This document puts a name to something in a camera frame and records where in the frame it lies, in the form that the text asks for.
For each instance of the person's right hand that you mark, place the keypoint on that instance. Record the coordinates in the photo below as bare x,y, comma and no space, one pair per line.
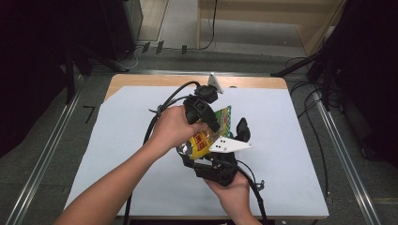
233,197

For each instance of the small black floor bracket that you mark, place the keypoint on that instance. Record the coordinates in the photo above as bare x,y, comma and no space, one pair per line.
184,49
146,47
159,47

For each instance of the yellow spouted refill pouch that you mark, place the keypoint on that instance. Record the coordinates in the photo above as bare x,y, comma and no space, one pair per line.
200,145

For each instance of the light wooden shelf unit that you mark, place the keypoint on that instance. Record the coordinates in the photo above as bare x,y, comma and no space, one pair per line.
266,12

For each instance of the white paper sheet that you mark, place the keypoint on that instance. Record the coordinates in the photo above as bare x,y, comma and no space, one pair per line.
287,175

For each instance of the dark curtain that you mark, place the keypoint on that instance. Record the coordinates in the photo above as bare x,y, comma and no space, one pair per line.
31,62
372,62

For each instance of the person's left hand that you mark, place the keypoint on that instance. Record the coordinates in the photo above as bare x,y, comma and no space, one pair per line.
172,128

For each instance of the black metal stand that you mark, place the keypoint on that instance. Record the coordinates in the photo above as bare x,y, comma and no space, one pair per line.
69,78

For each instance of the black tripod stand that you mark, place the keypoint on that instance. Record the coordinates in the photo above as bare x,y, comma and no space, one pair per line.
327,81

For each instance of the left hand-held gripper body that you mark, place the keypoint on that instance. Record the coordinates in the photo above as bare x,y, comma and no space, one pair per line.
197,108

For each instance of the black cabinet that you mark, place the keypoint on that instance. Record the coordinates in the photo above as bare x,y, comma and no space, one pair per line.
120,25

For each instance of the metal floor rail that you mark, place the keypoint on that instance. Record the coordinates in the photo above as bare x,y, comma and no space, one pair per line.
347,162
47,156

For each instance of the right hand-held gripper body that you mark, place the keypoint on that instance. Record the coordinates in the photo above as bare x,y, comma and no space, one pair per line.
219,173

